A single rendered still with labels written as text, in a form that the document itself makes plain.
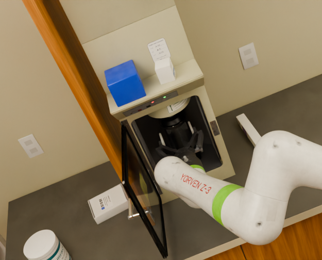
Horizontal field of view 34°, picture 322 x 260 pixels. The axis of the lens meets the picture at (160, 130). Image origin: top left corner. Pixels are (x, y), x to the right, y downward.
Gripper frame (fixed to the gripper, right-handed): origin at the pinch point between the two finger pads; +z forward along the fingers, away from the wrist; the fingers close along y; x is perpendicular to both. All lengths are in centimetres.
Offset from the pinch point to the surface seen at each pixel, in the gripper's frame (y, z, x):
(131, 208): 22.9, -31.6, -1.6
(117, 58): 7.8, -8.0, -42.8
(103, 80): 15.2, -8.0, -37.3
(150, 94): 2.4, -18.3, -31.9
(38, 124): 55, 35, -6
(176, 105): -4.0, -5.2, -15.1
